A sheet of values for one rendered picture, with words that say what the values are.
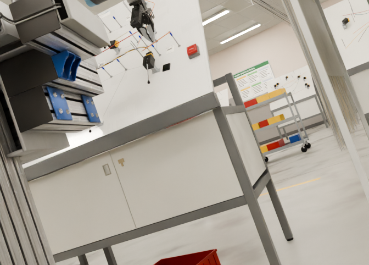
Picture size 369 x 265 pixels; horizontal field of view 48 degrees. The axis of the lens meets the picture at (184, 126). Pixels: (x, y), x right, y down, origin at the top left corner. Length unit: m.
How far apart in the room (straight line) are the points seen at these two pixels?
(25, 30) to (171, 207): 1.23
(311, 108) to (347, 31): 5.89
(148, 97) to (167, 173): 0.37
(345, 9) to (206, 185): 3.59
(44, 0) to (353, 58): 3.91
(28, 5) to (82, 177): 1.31
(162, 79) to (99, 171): 0.54
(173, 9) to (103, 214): 1.15
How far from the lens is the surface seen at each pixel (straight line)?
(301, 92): 10.78
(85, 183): 2.12
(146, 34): 2.05
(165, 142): 1.90
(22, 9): 0.95
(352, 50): 4.64
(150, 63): 1.99
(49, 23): 0.92
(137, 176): 1.98
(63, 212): 2.22
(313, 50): 1.95
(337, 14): 5.09
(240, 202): 1.85
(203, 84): 1.84
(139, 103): 1.98
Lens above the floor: 0.67
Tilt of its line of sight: 3 degrees up
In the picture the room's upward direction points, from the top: 20 degrees counter-clockwise
